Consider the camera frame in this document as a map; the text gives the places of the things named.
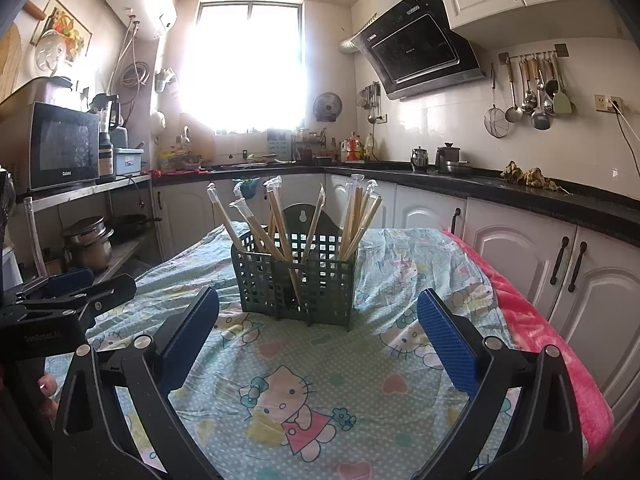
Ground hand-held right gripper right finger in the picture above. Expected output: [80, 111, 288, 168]
[416, 289, 583, 480]

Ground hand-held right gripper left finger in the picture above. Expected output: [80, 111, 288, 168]
[51, 286, 221, 480]

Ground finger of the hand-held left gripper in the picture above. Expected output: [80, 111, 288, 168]
[17, 274, 137, 328]
[15, 268, 96, 303]

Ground dark green plastic utensil basket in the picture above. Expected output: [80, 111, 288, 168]
[231, 203, 358, 328]

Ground bunch of wooden chopsticks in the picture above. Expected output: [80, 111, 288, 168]
[206, 175, 383, 306]

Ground person's left hand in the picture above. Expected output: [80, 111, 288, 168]
[39, 374, 58, 413]

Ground stacked steel pots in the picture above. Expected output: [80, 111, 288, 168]
[62, 216, 115, 271]

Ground black frying pan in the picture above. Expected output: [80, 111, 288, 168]
[107, 214, 163, 241]

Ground metal storage shelf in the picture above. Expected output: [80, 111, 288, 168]
[0, 172, 153, 286]

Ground pink blanket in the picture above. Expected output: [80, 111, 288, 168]
[442, 230, 615, 480]

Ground cartoon printed tablecloth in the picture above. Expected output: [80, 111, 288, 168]
[45, 222, 526, 480]

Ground white base cabinets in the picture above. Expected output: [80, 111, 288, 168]
[152, 172, 640, 426]

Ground black blender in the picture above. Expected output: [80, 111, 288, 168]
[90, 92, 123, 133]
[98, 110, 117, 183]

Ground grey-blue plastic bin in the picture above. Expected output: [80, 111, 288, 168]
[114, 147, 146, 178]

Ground black microwave oven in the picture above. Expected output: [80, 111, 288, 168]
[0, 101, 101, 193]

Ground blue hanging bin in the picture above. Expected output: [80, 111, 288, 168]
[232, 177, 261, 200]

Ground ginger roots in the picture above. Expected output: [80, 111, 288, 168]
[500, 161, 561, 191]

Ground dark lidded pot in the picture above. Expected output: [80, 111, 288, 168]
[435, 142, 461, 173]

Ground black kitchen countertop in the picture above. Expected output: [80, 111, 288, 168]
[150, 160, 640, 248]

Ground small drawer organizer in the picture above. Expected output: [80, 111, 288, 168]
[266, 127, 293, 161]

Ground group of condiment bottles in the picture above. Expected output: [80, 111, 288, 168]
[340, 132, 376, 163]

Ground steel ladle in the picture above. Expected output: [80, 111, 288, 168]
[504, 57, 523, 123]

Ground bunch of hanging spoons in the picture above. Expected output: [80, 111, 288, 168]
[520, 55, 556, 131]

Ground framed fruit picture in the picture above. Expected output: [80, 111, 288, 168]
[30, 0, 93, 63]

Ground kitchen window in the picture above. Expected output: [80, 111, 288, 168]
[185, 0, 306, 136]

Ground green spatula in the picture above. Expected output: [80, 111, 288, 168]
[551, 55, 575, 115]

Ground black range hood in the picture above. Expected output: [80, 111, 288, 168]
[350, 0, 487, 101]

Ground coiled hose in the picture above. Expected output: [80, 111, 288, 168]
[120, 62, 151, 88]

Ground wire skimmer strainer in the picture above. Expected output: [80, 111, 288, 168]
[483, 64, 513, 138]

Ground small round wall fan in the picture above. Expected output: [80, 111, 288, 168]
[313, 91, 344, 122]

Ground black power cable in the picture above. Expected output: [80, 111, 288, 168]
[617, 110, 640, 168]

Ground metal utensil rail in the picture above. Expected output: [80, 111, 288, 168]
[498, 43, 571, 61]

